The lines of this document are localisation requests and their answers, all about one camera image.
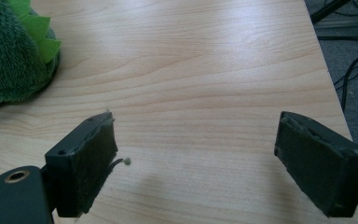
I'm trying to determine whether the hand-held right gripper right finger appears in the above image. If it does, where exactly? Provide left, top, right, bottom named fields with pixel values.
left=273, top=110, right=358, bottom=218

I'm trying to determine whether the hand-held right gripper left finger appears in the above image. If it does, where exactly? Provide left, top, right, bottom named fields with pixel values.
left=44, top=110, right=119, bottom=218

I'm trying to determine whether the green plush dinosaur toy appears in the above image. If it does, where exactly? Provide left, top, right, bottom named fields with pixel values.
left=0, top=0, right=62, bottom=114

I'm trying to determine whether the black metal stand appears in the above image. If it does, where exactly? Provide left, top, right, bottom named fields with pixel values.
left=310, top=0, right=358, bottom=41

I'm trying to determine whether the black cable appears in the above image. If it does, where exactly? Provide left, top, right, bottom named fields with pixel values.
left=334, top=43, right=358, bottom=114

